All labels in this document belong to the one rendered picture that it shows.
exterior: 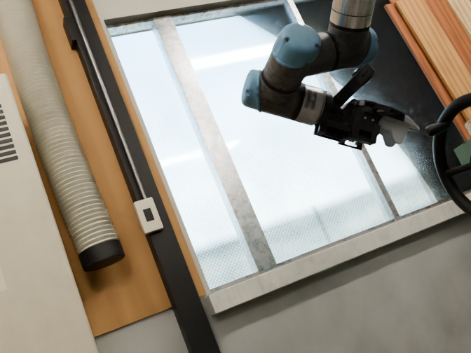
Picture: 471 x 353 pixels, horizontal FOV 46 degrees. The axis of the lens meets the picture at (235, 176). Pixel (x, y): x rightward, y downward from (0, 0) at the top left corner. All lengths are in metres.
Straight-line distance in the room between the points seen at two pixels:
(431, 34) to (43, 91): 1.95
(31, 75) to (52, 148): 0.31
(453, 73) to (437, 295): 1.11
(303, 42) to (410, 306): 1.78
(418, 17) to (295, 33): 2.21
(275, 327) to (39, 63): 1.37
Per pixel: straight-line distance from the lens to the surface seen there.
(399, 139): 1.15
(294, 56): 0.98
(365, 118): 1.12
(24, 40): 2.35
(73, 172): 2.08
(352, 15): 1.05
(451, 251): 2.79
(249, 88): 1.06
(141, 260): 2.19
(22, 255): 1.88
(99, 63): 2.43
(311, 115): 1.09
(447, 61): 3.09
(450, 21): 3.34
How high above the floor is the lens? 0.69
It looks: 14 degrees up
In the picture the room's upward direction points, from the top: 23 degrees counter-clockwise
